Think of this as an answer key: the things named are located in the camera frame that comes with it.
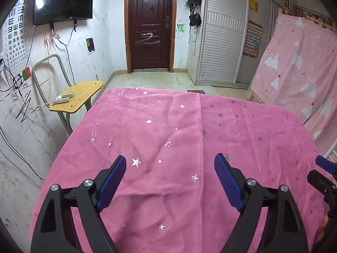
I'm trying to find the white louvered wardrobe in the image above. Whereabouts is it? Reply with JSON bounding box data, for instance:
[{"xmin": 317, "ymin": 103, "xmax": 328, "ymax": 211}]
[{"xmin": 193, "ymin": 0, "xmax": 279, "ymax": 90}]

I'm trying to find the colourful chart poster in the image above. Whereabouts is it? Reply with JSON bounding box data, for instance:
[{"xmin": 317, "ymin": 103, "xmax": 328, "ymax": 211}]
[{"xmin": 243, "ymin": 20, "xmax": 263, "ymax": 58}]

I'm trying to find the wooden bed frame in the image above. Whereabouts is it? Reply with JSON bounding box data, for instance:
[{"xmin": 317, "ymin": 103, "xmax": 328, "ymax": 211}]
[{"xmin": 246, "ymin": 89, "xmax": 264, "ymax": 105}]

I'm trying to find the white metal rail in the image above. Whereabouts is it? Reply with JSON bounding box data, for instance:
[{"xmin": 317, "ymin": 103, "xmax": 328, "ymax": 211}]
[{"xmin": 322, "ymin": 140, "xmax": 337, "ymax": 164}]

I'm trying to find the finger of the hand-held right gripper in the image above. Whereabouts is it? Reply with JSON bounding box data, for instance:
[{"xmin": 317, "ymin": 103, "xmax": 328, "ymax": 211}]
[
  {"xmin": 307, "ymin": 169, "xmax": 337, "ymax": 194},
  {"xmin": 315, "ymin": 155, "xmax": 337, "ymax": 176}
]

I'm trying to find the white power strip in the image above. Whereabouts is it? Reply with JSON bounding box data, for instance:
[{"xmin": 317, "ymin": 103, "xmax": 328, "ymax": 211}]
[{"xmin": 52, "ymin": 93, "xmax": 74, "ymax": 105}]

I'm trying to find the brown door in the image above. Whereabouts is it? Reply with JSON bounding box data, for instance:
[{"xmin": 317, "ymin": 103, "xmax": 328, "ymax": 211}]
[{"xmin": 124, "ymin": 0, "xmax": 177, "ymax": 74}]

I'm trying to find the pink ribbon bow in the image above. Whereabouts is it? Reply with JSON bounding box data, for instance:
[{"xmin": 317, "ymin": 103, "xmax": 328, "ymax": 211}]
[{"xmin": 45, "ymin": 29, "xmax": 61, "ymax": 50}]

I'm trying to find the pink tree print curtain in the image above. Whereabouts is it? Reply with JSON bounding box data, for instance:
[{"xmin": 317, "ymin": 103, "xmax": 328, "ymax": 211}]
[{"xmin": 250, "ymin": 14, "xmax": 337, "ymax": 161}]

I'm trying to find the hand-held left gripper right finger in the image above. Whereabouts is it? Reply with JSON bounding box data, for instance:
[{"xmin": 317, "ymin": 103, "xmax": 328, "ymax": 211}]
[{"xmin": 214, "ymin": 153, "xmax": 309, "ymax": 253}]

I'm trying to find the black wall television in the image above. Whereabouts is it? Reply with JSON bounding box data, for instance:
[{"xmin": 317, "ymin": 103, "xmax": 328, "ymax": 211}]
[{"xmin": 33, "ymin": 0, "xmax": 95, "ymax": 27}]

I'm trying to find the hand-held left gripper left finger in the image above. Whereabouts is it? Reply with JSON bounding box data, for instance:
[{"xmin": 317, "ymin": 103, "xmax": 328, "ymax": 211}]
[{"xmin": 30, "ymin": 155, "xmax": 127, "ymax": 253}]

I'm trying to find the small black handbag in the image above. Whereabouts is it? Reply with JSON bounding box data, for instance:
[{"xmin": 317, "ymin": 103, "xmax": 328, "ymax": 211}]
[{"xmin": 189, "ymin": 13, "xmax": 202, "ymax": 28}]

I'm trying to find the eye chart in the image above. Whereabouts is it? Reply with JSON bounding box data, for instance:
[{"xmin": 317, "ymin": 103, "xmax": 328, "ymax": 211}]
[{"xmin": 0, "ymin": 0, "xmax": 33, "ymax": 85}]

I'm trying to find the pink star tablecloth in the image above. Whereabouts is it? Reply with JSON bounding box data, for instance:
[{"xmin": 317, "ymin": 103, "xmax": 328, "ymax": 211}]
[{"xmin": 29, "ymin": 87, "xmax": 329, "ymax": 253}]

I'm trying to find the chair with yellow seat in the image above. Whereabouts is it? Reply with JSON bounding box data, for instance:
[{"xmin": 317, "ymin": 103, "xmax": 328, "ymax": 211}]
[{"xmin": 32, "ymin": 54, "xmax": 104, "ymax": 135}]

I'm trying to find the person's right hand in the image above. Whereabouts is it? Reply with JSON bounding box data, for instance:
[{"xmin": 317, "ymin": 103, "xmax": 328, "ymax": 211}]
[{"xmin": 317, "ymin": 212, "xmax": 330, "ymax": 245}]

